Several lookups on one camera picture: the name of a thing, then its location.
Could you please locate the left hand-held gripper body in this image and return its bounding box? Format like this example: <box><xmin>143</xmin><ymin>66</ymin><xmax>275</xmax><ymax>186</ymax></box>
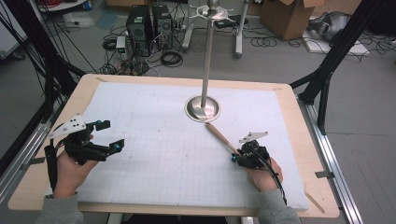
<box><xmin>49</xmin><ymin>114</ymin><xmax>110</xmax><ymax>166</ymax></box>

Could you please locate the white grid mat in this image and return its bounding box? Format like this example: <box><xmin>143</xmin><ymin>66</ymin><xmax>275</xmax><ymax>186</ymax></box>
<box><xmin>45</xmin><ymin>81</ymin><xmax>310</xmax><ymax>210</ymax></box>

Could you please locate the thin wooden strip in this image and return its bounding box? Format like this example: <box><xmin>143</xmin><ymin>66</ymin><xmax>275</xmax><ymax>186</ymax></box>
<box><xmin>304</xmin><ymin>190</ymin><xmax>326</xmax><ymax>215</ymax></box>

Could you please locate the black metal frame post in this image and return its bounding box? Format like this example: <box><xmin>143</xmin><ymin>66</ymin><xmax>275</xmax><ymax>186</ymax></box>
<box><xmin>0</xmin><ymin>0</ymin><xmax>87</xmax><ymax>176</ymax></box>
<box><xmin>289</xmin><ymin>0</ymin><xmax>388</xmax><ymax>136</ymax></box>

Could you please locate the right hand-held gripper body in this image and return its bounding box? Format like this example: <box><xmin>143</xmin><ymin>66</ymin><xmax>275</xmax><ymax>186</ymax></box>
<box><xmin>237</xmin><ymin>131</ymin><xmax>272</xmax><ymax>171</ymax></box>

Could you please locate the brown cardboard box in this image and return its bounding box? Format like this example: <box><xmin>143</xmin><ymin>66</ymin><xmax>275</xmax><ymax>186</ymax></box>
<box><xmin>260</xmin><ymin>0</ymin><xmax>327</xmax><ymax>41</ymax></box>

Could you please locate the small metal bracket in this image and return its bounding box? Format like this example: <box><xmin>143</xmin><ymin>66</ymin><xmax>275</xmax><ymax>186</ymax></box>
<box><xmin>20</xmin><ymin>157</ymin><xmax>47</xmax><ymax>171</ymax></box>
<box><xmin>314</xmin><ymin>170</ymin><xmax>336</xmax><ymax>180</ymax></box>

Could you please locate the person's left hand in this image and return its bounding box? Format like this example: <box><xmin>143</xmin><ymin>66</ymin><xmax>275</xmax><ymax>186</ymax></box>
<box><xmin>51</xmin><ymin>133</ymin><xmax>99</xmax><ymax>199</ymax></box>

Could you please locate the thin looped black cable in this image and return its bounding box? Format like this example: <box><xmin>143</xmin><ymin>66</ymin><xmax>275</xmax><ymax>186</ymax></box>
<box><xmin>249</xmin><ymin>35</ymin><xmax>278</xmax><ymax>49</ymax></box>

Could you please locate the black power adapter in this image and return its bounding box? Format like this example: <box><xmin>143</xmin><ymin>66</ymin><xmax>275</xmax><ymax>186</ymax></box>
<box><xmin>214</xmin><ymin>15</ymin><xmax>250</xmax><ymax>30</ymax></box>

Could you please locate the small white electronic box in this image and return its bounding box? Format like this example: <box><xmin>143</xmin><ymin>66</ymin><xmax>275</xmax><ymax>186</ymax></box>
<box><xmin>115</xmin><ymin>35</ymin><xmax>127</xmax><ymax>61</ymax></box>

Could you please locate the steel utensil hanging stand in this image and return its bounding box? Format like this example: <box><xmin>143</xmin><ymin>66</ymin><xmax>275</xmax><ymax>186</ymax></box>
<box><xmin>184</xmin><ymin>0</ymin><xmax>237</xmax><ymax>124</ymax></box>

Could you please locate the flat white board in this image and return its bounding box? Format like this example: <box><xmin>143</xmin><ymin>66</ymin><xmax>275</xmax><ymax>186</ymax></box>
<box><xmin>303</xmin><ymin>31</ymin><xmax>372</xmax><ymax>57</ymax></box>

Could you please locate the coiled black cable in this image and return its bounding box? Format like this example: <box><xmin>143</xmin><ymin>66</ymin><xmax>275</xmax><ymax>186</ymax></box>
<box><xmin>160</xmin><ymin>50</ymin><xmax>184</xmax><ymax>68</ymax></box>

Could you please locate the person's right hand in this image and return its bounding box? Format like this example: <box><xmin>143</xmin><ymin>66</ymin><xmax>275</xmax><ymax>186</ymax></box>
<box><xmin>247</xmin><ymin>157</ymin><xmax>285</xmax><ymax>193</ymax></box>

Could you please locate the large black computer tower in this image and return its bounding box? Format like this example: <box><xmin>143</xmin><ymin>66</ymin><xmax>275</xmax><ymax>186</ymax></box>
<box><xmin>125</xmin><ymin>4</ymin><xmax>154</xmax><ymax>59</ymax></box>

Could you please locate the grey bag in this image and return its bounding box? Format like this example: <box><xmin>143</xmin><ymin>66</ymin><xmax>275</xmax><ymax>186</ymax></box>
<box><xmin>307</xmin><ymin>11</ymin><xmax>352</xmax><ymax>43</ymax></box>

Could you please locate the beige spatula with brown handle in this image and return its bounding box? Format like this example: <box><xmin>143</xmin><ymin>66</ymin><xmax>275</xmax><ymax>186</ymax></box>
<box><xmin>205</xmin><ymin>121</ymin><xmax>242</xmax><ymax>157</ymax></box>

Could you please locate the aluminium rail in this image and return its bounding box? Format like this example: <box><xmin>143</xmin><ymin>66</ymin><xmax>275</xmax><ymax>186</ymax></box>
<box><xmin>0</xmin><ymin>102</ymin><xmax>62</xmax><ymax>204</ymax></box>
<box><xmin>297</xmin><ymin>96</ymin><xmax>364</xmax><ymax>224</ymax></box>

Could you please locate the slim black computer tower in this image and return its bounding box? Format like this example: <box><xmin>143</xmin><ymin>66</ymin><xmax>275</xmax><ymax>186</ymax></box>
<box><xmin>151</xmin><ymin>4</ymin><xmax>174</xmax><ymax>51</ymax></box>

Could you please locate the white metal stand frame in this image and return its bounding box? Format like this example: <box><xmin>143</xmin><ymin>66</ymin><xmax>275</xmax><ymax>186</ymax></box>
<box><xmin>181</xmin><ymin>0</ymin><xmax>250</xmax><ymax>60</ymax></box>

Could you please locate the clear plastic bag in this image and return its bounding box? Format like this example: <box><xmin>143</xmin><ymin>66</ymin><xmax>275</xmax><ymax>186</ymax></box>
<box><xmin>63</xmin><ymin>11</ymin><xmax>96</xmax><ymax>29</ymax></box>

